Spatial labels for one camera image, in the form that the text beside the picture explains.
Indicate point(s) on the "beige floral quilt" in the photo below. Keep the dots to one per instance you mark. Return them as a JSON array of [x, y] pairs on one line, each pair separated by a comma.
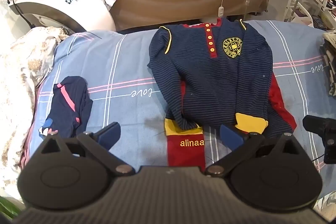
[[21, 69]]

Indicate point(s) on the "green plant leaf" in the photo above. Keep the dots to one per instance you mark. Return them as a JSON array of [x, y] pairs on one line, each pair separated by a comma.
[[8, 207]]

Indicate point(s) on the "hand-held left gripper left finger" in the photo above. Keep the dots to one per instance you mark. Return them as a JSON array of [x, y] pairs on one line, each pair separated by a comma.
[[110, 133]]

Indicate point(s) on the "small navy pink-striped garment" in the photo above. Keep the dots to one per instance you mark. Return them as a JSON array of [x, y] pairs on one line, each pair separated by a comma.
[[71, 98]]

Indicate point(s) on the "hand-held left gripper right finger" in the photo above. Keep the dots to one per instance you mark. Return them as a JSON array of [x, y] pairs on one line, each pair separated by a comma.
[[231, 136]]

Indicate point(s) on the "navy striped red child's garment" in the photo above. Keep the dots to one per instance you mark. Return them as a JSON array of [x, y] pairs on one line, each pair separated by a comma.
[[223, 82]]

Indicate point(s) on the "stack of folded clothes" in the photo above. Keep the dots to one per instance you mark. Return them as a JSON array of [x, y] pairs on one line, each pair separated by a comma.
[[330, 61]]

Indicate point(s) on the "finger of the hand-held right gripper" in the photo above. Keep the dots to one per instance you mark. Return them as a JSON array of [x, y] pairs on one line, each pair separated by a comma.
[[317, 124]]

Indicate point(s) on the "blue plaid bed sheet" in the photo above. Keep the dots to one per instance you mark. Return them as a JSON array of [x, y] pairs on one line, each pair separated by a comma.
[[118, 56]]

